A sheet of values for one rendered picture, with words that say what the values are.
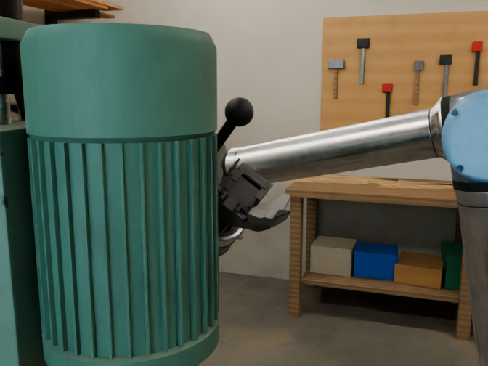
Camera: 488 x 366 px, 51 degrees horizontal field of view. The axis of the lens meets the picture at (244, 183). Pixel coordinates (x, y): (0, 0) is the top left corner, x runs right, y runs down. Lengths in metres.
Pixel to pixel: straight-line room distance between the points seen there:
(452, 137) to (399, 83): 2.93
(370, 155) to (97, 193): 0.60
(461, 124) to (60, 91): 0.51
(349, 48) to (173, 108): 3.29
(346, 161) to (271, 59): 2.90
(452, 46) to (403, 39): 0.31
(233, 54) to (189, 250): 3.48
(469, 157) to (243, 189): 0.33
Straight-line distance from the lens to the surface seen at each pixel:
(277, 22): 3.82
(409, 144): 0.91
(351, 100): 3.67
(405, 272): 3.39
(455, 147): 0.73
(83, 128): 0.42
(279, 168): 0.99
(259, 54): 3.84
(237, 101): 0.60
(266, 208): 0.76
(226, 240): 0.88
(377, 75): 3.66
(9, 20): 0.53
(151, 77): 0.42
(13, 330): 0.53
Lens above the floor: 1.45
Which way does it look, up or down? 10 degrees down
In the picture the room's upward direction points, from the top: straight up
